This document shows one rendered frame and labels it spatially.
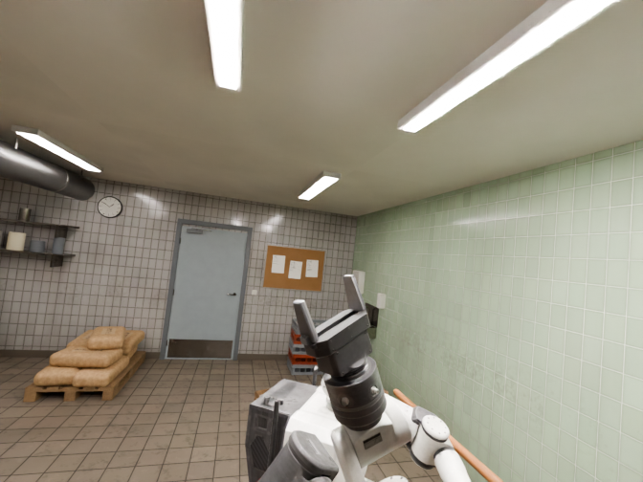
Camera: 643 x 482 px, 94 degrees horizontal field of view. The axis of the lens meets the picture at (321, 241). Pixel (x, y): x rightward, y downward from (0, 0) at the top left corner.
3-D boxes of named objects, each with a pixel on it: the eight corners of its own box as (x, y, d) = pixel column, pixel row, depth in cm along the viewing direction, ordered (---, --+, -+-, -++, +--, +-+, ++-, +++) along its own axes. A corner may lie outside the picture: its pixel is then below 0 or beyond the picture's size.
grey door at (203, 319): (236, 361, 481) (253, 227, 492) (158, 361, 451) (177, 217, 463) (236, 359, 490) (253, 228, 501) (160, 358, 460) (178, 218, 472)
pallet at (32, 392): (112, 400, 330) (113, 386, 330) (22, 402, 309) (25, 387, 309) (144, 361, 445) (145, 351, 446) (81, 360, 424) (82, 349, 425)
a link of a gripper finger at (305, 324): (307, 300, 43) (319, 340, 43) (294, 299, 45) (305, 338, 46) (298, 305, 42) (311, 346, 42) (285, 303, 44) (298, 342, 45)
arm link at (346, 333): (288, 339, 47) (309, 407, 48) (328, 349, 40) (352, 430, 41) (343, 305, 55) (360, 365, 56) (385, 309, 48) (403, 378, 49)
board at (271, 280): (321, 292, 527) (326, 250, 531) (261, 288, 500) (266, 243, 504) (321, 292, 530) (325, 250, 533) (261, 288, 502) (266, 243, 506)
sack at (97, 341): (121, 350, 359) (124, 337, 360) (84, 351, 341) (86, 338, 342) (125, 336, 413) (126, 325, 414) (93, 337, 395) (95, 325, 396)
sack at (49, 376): (73, 386, 321) (75, 372, 322) (30, 388, 309) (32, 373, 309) (93, 364, 379) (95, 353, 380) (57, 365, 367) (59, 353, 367)
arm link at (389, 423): (340, 420, 43) (361, 489, 44) (403, 388, 46) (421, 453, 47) (318, 383, 54) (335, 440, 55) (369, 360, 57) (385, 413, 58)
